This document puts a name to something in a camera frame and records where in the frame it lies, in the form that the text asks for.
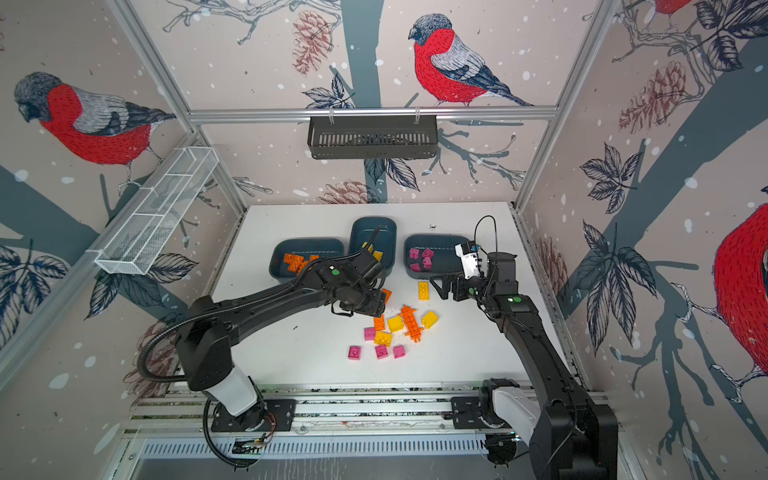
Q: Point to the middle teal bin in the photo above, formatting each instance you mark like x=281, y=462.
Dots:
x=384, y=242

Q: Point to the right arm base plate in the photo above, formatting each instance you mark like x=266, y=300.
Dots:
x=472, y=413

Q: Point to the white wire mesh shelf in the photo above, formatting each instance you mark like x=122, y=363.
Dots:
x=142, y=236

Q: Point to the orange fence lego piece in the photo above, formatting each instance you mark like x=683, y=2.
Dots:
x=413, y=329

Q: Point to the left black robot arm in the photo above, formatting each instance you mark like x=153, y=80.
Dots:
x=349, y=285

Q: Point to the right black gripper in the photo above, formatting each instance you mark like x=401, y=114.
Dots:
x=460, y=280

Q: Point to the black hanging wall basket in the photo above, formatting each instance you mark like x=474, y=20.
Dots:
x=373, y=137

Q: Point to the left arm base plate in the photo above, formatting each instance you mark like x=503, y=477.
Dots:
x=271, y=415

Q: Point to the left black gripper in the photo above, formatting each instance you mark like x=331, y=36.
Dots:
x=376, y=308

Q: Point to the yellow long lego brick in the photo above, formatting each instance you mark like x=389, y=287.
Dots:
x=423, y=291

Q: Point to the teal bin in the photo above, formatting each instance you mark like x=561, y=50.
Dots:
x=384, y=242
x=444, y=262
x=325, y=247

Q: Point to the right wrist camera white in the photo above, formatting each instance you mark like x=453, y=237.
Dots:
x=467, y=252

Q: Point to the left teal bin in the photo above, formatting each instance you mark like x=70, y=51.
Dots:
x=325, y=247

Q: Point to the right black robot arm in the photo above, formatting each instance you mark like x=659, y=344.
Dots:
x=568, y=434

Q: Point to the pink lego pair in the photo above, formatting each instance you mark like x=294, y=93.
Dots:
x=354, y=352

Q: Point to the right teal bin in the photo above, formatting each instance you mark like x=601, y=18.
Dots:
x=444, y=262

